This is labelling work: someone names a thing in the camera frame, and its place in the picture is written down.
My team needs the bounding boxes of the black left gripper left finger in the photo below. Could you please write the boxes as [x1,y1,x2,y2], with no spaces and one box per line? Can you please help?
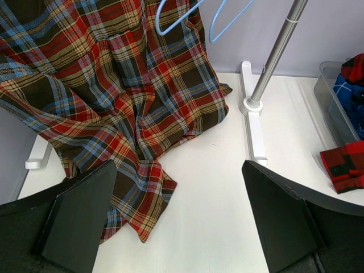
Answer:
[35,163,117,270]

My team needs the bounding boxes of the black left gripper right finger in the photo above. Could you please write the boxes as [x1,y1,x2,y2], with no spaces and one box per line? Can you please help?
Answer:
[242,160,325,272]

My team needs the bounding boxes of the red black checked shirt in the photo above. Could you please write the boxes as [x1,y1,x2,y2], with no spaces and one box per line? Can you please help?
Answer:
[320,53,363,194]

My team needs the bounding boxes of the blue plaid shirt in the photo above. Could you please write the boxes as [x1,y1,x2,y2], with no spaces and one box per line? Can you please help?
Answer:
[333,73,363,140]

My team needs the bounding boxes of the brown plaid shirt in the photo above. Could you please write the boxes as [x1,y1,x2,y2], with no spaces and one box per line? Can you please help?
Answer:
[1,1,231,242]

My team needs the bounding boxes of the light blue hanger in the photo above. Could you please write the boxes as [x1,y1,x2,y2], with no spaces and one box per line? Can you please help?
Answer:
[209,0,255,44]

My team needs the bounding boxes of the blue hanger holding red shirt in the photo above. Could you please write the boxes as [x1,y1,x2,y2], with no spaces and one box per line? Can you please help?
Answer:
[155,0,208,36]

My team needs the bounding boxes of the silver white clothes rack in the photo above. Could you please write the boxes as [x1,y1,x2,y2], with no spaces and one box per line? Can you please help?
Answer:
[25,0,308,170]

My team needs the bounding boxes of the clear grey plastic bin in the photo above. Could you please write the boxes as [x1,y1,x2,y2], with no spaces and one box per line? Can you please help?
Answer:
[313,61,360,146]

